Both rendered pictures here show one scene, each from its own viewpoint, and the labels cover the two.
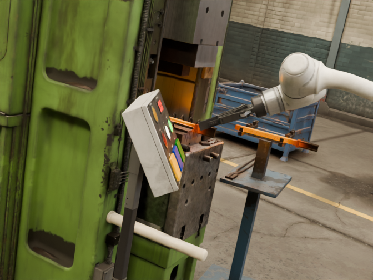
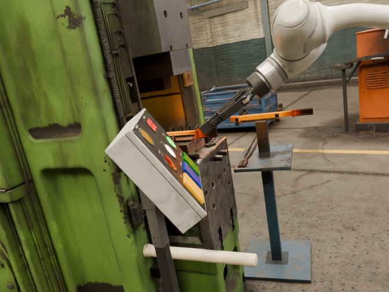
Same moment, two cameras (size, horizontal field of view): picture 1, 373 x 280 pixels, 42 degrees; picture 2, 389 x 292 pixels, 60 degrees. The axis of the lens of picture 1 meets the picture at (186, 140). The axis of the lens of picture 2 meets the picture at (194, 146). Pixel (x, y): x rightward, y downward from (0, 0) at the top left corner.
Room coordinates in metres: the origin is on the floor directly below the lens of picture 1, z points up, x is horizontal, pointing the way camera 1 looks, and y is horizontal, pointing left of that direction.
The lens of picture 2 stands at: (0.66, 0.01, 1.34)
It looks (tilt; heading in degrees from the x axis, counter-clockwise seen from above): 15 degrees down; 359
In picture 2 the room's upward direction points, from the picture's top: 10 degrees counter-clockwise
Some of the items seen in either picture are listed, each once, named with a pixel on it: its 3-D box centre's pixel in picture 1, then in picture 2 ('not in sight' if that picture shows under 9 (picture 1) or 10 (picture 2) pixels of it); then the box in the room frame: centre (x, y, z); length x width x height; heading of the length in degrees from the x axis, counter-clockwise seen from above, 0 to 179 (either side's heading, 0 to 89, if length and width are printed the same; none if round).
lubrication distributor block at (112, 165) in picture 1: (115, 179); (137, 214); (1.84, 0.25, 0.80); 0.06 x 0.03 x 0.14; 154
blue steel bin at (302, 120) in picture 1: (261, 116); (237, 107); (6.28, -0.91, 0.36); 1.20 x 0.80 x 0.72; 58
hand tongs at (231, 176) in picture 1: (246, 165); (250, 149); (2.66, -0.36, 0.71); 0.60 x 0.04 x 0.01; 157
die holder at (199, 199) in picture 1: (148, 175); (169, 191); (2.27, 0.15, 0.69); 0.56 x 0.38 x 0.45; 64
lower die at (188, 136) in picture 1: (152, 124); (156, 145); (2.22, 0.17, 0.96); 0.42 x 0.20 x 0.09; 64
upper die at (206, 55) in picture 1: (165, 47); (139, 68); (2.22, 0.17, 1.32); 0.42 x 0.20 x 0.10; 64
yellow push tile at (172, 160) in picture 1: (174, 167); (191, 188); (1.48, 0.02, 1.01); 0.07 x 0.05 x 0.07; 179
